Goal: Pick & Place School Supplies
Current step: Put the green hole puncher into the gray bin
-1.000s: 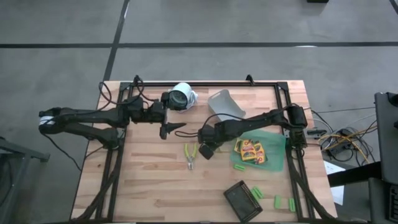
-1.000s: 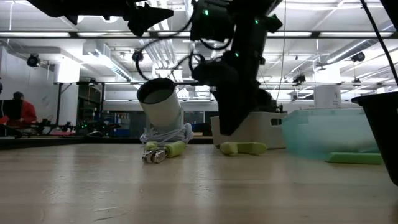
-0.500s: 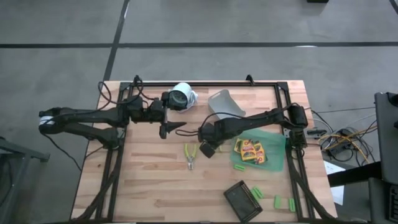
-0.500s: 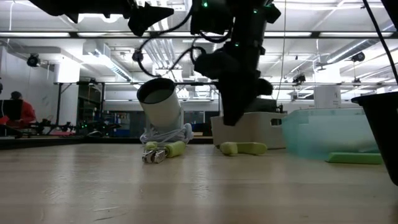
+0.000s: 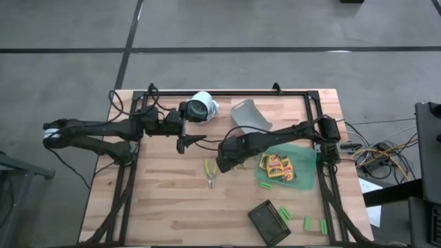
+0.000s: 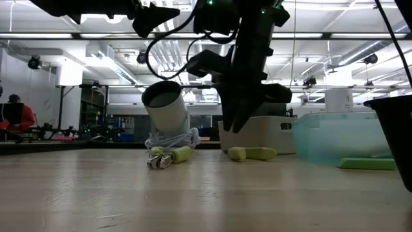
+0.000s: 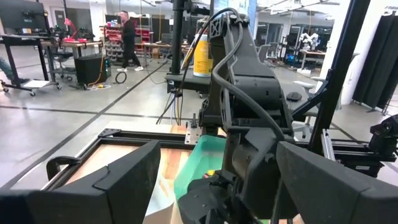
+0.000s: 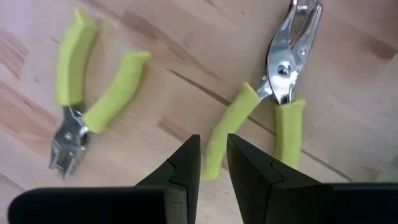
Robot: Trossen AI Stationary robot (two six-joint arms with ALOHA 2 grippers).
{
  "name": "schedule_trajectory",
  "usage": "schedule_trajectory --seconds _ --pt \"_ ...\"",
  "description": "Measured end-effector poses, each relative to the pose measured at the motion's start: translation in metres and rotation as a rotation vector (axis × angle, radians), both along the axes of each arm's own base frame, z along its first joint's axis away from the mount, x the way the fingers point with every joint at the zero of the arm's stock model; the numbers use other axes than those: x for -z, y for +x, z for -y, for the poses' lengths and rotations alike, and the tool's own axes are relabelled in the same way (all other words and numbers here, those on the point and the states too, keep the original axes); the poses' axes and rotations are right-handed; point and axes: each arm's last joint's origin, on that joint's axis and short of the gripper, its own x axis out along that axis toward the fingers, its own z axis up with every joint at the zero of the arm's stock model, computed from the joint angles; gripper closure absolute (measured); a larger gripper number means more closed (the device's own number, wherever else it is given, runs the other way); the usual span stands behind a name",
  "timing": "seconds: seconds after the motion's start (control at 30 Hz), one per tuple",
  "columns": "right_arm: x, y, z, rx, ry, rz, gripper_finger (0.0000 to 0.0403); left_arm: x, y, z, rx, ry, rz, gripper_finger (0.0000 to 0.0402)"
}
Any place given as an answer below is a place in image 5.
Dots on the yellow Crayola crayon box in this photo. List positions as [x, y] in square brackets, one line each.
[263, 161]
[289, 172]
[275, 167]

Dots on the white plastic bin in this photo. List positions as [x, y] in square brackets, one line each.
[248, 115]

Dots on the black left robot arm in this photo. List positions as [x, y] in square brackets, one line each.
[96, 127]

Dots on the black keyboard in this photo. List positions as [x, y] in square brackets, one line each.
[435, 224]

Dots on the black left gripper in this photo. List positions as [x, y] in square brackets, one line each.
[174, 124]

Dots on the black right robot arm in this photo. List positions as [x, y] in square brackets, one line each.
[282, 134]

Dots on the green eraser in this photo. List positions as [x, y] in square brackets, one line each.
[265, 185]
[323, 227]
[307, 223]
[282, 215]
[288, 212]

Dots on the black power adapter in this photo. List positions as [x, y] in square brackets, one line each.
[351, 146]

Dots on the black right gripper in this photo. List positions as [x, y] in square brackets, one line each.
[234, 148]

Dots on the white paper sheet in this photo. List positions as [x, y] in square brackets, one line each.
[369, 187]
[375, 217]

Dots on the black computer desk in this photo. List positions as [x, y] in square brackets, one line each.
[427, 155]

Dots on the black mesh basket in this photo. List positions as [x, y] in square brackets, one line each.
[268, 224]

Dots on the grey metal cart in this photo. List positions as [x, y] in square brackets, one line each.
[13, 206]

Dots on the teal translucent plastic bin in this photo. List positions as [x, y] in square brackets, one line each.
[303, 165]

